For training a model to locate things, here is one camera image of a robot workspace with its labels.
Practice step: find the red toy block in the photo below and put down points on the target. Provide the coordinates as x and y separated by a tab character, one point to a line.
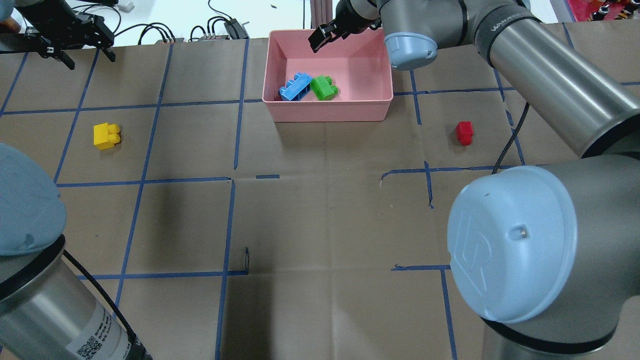
464	133

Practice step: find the yellow toy block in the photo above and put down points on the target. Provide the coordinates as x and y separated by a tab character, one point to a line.
106	135

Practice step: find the blue toy block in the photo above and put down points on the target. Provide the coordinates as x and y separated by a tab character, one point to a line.
296	88

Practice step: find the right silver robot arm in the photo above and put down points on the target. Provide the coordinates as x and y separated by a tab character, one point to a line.
545	255

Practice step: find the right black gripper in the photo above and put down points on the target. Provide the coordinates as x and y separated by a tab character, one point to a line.
356	14

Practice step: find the pink plastic box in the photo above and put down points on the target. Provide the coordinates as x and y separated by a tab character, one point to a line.
358	66

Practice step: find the green toy block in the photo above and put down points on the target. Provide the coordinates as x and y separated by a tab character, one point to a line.
323	88

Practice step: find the aluminium profile post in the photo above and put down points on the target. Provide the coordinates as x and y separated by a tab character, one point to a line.
321	12

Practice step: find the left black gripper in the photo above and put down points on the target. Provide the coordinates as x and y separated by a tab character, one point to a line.
56	24

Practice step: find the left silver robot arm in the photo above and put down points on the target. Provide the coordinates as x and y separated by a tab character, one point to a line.
51	307

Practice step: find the black usb hub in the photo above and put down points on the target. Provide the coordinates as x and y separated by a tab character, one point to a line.
235	29

